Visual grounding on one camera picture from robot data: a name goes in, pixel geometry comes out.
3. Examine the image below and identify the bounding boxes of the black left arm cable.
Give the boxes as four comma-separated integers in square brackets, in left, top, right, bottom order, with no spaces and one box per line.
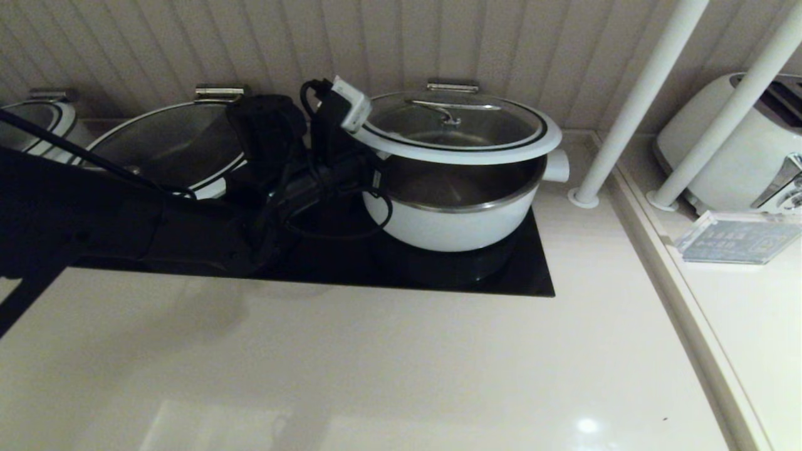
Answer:
[0,78,394,242]

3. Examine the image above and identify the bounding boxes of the glass lid with white rim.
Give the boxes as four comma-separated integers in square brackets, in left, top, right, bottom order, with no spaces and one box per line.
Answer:
[349,91,563,166]

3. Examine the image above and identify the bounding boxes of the silver metal bar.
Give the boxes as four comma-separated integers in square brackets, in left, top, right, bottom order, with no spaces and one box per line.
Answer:
[194,85,246,103]
[28,88,79,104]
[427,80,481,94]

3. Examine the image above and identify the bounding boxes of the white toaster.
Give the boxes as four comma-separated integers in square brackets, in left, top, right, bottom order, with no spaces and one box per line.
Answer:
[655,72,802,215]

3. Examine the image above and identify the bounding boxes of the large black induction cooktop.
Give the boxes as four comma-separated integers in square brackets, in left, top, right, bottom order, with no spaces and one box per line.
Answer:
[68,207,556,298]

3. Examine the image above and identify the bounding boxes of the white pot with steel rim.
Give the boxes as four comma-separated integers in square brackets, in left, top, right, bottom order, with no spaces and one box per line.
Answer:
[362,149,571,253]

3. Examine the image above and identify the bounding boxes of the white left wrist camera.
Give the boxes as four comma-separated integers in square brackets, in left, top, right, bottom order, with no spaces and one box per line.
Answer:
[302,76,372,158]

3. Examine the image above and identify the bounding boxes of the white round pole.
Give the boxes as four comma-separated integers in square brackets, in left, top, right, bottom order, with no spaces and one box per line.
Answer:
[568,0,711,209]
[647,3,802,211]

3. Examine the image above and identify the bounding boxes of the clear acrylic sign holder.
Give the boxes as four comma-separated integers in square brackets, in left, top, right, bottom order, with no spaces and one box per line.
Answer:
[675,210,802,266]

